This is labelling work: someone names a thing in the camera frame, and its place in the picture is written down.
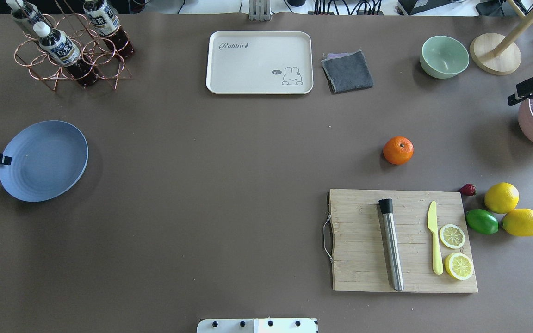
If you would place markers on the blue round plate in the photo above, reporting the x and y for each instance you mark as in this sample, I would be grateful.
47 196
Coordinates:
48 158

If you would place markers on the orange mandarin fruit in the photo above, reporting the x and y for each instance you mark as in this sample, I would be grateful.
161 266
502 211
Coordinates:
398 150

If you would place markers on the wooden cup stand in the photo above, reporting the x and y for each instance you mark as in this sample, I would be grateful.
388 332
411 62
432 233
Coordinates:
498 54

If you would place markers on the mint green bowl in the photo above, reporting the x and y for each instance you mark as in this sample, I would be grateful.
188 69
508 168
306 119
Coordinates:
443 57

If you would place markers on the upper whole lemon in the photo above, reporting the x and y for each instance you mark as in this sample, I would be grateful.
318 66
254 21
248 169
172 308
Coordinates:
502 198

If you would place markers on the whole lemon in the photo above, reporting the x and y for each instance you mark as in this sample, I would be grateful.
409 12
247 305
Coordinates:
502 198
519 222

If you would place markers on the small red strawberry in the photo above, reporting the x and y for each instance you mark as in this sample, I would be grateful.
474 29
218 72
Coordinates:
468 190

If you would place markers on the lower whole lemon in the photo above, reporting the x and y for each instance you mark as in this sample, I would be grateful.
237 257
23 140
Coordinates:
519 222

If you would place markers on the green lime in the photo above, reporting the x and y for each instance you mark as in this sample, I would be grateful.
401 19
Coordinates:
482 221

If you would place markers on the tea bottle front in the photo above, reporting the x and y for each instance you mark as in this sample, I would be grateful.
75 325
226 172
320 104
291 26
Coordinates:
64 52

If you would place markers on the tea bottle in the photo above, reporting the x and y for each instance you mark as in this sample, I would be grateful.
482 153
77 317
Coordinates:
107 24
26 15
64 52

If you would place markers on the upper lemon slice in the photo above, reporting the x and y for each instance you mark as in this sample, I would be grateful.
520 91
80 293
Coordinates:
452 236

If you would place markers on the lemon slice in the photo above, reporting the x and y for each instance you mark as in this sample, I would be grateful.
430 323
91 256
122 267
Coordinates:
452 236
459 266

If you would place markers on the tea bottle back left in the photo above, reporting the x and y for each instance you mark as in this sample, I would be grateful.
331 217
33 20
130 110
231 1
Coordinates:
26 15

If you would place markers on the steel muddler black tip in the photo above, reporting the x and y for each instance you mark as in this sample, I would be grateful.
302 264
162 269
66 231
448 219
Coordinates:
386 208

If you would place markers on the grey folded cloth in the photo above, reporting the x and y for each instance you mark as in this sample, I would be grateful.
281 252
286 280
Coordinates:
347 71

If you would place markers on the tea bottle back right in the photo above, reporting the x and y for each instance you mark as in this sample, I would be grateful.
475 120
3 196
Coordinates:
107 24

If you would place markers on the lower lemon slice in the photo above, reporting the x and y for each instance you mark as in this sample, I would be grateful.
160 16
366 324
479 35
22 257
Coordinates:
459 266

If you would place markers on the yellow plastic knife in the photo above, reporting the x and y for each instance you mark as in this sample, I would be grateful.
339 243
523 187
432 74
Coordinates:
432 224

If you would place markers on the wooden cutting board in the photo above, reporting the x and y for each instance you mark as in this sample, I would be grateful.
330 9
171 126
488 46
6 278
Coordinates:
359 253

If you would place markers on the cream rabbit tray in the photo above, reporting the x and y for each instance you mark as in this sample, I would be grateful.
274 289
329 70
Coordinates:
259 62

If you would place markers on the copper wire bottle rack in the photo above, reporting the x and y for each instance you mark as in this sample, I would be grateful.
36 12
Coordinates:
80 47

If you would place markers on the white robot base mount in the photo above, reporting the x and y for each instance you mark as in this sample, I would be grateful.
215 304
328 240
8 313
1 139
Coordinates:
258 325

